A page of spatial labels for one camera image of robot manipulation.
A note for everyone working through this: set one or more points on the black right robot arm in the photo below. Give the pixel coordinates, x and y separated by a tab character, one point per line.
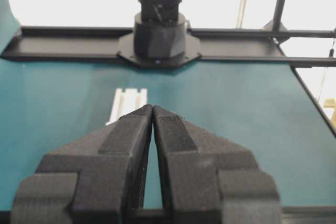
159	39

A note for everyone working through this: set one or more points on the aluminium extrusion rail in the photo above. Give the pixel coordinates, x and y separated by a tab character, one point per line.
126	101

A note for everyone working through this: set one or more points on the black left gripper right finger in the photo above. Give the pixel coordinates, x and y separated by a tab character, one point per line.
210	179

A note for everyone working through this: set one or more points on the black table frame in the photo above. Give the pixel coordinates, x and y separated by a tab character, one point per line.
242	54

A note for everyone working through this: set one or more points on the teal backdrop cloth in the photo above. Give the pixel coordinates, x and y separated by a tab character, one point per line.
9	25

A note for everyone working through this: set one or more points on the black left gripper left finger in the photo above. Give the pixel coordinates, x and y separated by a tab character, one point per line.
97	178

